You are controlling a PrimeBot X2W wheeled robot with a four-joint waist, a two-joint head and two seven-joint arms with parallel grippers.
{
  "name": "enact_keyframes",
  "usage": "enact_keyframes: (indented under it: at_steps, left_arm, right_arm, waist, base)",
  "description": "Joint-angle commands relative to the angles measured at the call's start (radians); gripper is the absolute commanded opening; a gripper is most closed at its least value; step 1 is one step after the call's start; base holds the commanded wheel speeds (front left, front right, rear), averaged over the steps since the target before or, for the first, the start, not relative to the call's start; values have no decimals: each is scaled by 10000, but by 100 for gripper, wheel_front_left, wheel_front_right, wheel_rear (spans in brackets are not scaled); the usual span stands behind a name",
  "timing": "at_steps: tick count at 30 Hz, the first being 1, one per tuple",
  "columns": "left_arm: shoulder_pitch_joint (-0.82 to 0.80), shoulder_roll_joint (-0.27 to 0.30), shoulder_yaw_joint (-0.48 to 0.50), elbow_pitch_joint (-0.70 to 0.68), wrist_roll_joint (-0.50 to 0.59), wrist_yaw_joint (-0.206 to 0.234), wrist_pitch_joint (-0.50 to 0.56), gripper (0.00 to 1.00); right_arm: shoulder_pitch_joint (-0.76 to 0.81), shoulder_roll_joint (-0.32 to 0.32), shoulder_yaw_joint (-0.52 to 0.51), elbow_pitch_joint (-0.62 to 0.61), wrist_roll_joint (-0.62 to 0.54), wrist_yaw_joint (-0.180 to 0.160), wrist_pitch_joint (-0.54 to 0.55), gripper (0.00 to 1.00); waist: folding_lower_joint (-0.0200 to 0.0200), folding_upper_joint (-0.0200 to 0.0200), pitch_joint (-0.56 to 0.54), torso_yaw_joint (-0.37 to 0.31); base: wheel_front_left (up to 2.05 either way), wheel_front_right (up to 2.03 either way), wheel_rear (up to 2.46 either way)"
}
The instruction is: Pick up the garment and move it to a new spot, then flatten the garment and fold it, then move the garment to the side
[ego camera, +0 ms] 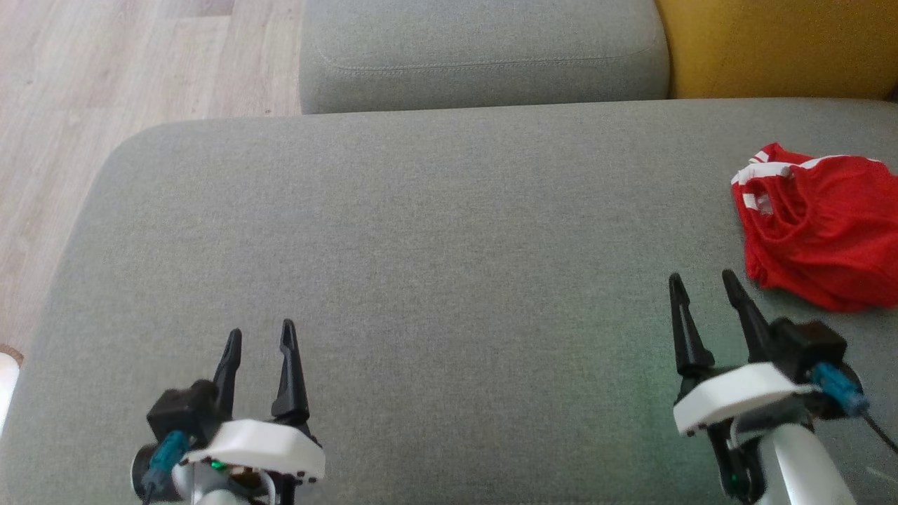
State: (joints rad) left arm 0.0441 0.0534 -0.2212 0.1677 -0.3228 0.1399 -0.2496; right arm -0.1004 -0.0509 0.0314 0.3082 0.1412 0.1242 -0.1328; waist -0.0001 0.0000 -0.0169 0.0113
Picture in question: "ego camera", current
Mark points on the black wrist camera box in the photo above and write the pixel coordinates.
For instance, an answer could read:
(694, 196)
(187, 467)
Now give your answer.
(810, 347)
(182, 414)

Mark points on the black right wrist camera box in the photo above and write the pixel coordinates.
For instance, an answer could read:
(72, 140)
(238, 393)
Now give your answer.
(810, 347)

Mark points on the yellow sofa backrest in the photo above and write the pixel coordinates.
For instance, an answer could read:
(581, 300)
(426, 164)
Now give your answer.
(779, 42)

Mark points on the red mesh shorts white stripe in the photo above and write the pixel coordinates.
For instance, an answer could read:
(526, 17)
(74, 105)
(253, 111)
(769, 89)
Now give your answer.
(835, 231)

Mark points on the white round laundry basket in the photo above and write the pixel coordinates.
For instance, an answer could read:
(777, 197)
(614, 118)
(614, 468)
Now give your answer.
(7, 393)

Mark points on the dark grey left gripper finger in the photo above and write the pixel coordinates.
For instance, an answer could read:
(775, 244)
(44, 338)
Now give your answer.
(290, 386)
(228, 379)

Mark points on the large grey sofa chaise cushion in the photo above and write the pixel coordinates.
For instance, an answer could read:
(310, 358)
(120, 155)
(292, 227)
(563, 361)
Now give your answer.
(421, 266)

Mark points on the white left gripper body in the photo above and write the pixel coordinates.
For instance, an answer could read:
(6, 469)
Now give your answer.
(259, 445)

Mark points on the grey sofa back cushion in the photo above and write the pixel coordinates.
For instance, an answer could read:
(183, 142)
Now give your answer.
(484, 42)

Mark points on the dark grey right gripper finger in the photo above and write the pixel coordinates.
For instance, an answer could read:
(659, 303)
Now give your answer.
(689, 337)
(751, 322)

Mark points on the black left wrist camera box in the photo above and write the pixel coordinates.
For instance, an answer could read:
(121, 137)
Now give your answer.
(182, 414)

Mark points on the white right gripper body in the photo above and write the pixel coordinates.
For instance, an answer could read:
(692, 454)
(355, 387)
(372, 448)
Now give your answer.
(736, 400)

